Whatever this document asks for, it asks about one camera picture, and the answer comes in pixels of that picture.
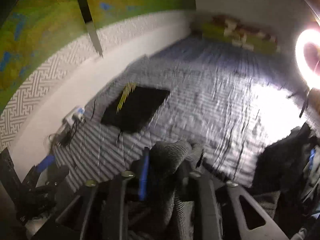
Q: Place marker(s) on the white power strip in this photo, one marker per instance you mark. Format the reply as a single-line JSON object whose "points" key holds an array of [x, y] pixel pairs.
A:
{"points": [[76, 114]]}

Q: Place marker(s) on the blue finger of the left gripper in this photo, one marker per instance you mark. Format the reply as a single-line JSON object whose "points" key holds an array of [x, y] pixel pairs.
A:
{"points": [[45, 163]]}

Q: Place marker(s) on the black garment with yellow stripes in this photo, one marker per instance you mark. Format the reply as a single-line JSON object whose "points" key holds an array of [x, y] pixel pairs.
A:
{"points": [[134, 107]]}

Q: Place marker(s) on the grey knitted garment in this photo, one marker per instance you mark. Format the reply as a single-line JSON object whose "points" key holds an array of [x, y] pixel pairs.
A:
{"points": [[179, 202]]}

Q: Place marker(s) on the striped grey bed sheet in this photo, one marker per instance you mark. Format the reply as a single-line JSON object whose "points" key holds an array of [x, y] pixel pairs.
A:
{"points": [[233, 101]]}

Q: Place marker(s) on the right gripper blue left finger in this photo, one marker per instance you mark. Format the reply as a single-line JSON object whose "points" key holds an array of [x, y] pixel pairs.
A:
{"points": [[143, 173]]}

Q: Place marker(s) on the folded green floral blanket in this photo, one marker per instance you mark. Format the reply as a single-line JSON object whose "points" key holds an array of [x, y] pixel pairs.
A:
{"points": [[227, 29]]}

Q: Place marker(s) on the black and white wall strip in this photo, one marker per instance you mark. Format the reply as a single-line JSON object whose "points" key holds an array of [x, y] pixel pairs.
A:
{"points": [[88, 20]]}

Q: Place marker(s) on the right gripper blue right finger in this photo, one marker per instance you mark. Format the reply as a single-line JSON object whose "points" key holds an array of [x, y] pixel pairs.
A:
{"points": [[196, 157]]}

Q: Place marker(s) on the pile of dark clothes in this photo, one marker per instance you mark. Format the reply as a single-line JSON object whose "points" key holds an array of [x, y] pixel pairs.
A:
{"points": [[286, 179]]}

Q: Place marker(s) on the ring light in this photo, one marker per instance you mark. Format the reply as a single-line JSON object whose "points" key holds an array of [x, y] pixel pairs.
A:
{"points": [[307, 57]]}

